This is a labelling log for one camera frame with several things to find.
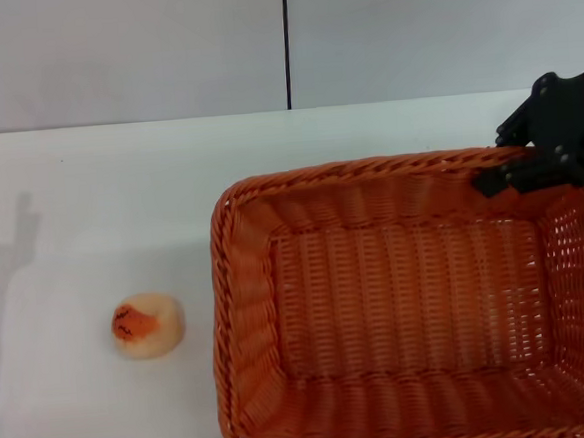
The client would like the black vertical wall seam strip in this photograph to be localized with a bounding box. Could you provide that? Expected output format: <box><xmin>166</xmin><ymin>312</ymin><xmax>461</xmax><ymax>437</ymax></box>
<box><xmin>279</xmin><ymin>0</ymin><xmax>296</xmax><ymax>111</ymax></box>

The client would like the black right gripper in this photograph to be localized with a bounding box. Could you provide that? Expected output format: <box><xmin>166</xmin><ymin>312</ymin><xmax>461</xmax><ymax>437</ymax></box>
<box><xmin>465</xmin><ymin>61</ymin><xmax>584</xmax><ymax>200</ymax></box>

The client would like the plush peach toy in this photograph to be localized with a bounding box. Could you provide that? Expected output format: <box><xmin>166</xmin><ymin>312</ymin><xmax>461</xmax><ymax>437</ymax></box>
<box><xmin>109</xmin><ymin>290</ymin><xmax>188</xmax><ymax>363</ymax></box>

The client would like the orange woven wicker basket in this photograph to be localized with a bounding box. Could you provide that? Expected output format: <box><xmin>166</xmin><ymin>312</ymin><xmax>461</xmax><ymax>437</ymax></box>
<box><xmin>198</xmin><ymin>140</ymin><xmax>584</xmax><ymax>438</ymax></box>

